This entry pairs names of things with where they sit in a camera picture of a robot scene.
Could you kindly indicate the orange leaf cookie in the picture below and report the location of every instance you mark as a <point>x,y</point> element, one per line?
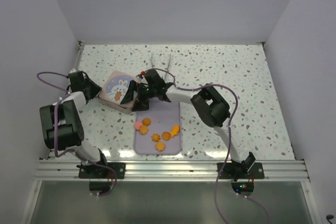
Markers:
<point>143,129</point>
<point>160,146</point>

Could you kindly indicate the cookie tin with liners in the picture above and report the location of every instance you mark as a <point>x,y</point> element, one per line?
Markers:
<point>123,108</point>

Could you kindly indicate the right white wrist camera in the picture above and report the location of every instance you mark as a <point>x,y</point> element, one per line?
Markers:
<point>141,75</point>

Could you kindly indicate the orange chip cookie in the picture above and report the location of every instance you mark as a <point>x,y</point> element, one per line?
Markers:
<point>166,136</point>

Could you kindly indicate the lavender plastic tray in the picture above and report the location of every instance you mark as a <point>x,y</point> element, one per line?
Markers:
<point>163,116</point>

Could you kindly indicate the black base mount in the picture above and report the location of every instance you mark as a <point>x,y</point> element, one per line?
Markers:
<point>110,170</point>
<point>247,169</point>

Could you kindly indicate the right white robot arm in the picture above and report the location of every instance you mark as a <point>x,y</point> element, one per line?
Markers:
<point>215,105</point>

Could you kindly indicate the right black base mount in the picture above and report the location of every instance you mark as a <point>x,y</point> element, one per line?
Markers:
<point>247,169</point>

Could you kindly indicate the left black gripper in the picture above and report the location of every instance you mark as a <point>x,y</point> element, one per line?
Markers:
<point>96,88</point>

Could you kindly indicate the orange leaf cookie bottom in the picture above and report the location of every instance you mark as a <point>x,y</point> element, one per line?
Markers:
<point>160,146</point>

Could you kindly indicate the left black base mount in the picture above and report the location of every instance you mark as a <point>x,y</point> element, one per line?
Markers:
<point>110,170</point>

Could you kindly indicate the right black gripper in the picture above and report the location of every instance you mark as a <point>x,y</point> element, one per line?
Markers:
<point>143,104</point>

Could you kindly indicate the orange rosette cookie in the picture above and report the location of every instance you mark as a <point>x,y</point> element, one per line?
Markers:
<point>155,137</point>

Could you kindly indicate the orange swirl cookie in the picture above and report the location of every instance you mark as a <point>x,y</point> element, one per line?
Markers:
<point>146,121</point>

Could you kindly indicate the orange leaf cookie left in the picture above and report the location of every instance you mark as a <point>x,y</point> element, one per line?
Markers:
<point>143,129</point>

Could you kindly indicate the orange fish cookie right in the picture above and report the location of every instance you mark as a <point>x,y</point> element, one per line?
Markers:
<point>175,130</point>

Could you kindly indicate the pink sandwich cookie left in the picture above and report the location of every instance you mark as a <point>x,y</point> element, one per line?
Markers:
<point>137,125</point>

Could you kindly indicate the aluminium front rail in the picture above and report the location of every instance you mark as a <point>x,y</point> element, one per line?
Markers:
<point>174,171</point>

